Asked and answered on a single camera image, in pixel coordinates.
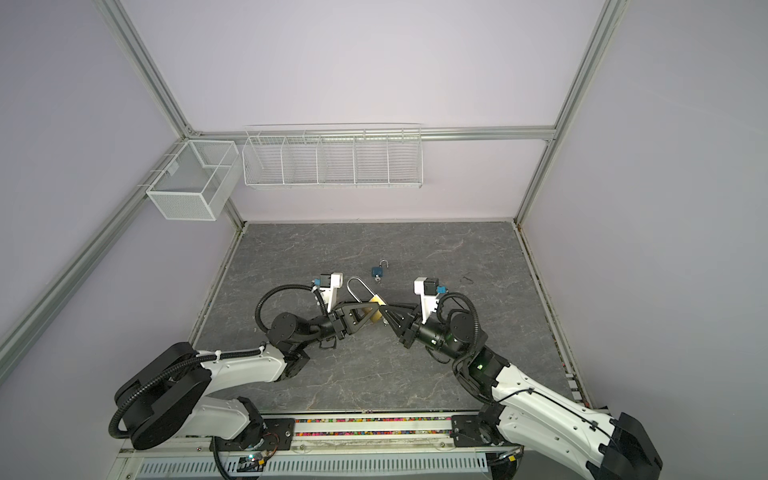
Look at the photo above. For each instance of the brass padlock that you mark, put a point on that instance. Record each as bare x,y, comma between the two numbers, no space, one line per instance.
362,293

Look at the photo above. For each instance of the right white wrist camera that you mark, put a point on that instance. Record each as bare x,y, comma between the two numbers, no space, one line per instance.
429,290

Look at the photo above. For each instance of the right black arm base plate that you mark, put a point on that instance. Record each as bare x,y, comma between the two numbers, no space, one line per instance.
473,431

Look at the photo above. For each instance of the white wire shelf basket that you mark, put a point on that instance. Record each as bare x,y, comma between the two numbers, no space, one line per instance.
333,155

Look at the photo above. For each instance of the aluminium front rail frame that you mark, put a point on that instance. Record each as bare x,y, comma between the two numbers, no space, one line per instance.
372,429

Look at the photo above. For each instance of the blue padlock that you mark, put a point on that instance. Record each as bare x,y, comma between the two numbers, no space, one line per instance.
379,269

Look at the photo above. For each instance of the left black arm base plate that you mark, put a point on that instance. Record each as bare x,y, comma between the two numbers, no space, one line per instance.
274,434

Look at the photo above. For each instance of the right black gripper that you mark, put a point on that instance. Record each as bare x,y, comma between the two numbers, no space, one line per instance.
401,310

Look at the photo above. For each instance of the white mesh box basket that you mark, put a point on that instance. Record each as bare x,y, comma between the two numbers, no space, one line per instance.
198,180

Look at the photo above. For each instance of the white vented cable duct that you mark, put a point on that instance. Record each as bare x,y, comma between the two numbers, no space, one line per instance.
324,466

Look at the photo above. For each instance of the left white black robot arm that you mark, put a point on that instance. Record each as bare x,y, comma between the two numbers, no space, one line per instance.
175,395

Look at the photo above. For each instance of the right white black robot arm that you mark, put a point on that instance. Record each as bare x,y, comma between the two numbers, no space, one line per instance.
519,410

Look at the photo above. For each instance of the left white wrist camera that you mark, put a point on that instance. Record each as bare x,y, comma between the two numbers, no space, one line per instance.
328,285

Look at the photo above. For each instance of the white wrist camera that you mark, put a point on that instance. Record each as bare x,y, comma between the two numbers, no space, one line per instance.
328,285
429,290

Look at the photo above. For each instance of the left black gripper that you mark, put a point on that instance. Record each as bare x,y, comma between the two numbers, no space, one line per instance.
345,317

